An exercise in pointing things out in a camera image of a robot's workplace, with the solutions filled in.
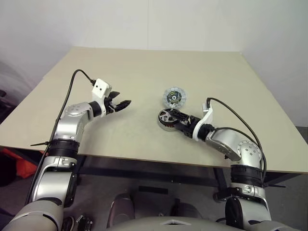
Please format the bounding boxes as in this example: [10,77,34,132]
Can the round transparent disc part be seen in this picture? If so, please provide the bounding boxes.
[163,87,188,109]

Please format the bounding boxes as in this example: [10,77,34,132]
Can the black cable tie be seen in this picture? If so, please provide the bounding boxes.
[30,141,52,148]
[263,182,287,189]

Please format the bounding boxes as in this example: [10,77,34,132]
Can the grey robot torso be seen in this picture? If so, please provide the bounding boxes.
[105,216,241,231]

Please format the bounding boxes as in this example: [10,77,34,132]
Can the black table frame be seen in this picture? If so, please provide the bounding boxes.
[71,155,301,202]

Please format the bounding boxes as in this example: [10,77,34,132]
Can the black rotor ring silver spokes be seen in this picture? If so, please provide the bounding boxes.
[158,109,178,126]

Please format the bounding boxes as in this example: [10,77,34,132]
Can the black connector box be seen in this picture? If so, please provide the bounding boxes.
[75,215,93,231]

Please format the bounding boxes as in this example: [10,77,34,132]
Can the orange object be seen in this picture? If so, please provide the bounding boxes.
[0,147,39,179]

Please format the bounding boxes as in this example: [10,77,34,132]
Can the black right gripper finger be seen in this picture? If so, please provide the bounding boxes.
[172,111,191,121]
[176,124,193,138]

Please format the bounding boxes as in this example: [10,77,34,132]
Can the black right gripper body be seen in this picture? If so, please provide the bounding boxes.
[178,115,201,140]

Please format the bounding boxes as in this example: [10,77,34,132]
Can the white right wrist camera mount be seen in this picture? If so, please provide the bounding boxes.
[192,102,215,141]

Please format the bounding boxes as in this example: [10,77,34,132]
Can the dark rounded shape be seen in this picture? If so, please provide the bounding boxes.
[170,197,203,219]
[107,192,135,228]

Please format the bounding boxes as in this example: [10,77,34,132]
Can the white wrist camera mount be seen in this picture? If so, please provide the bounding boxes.
[192,102,215,141]
[92,78,113,118]

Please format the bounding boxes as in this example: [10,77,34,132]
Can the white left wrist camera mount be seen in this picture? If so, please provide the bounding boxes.
[92,78,113,118]

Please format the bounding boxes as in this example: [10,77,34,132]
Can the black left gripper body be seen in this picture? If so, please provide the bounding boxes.
[104,96,118,115]

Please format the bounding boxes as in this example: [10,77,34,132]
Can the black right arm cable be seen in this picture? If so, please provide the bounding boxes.
[206,97,267,187]

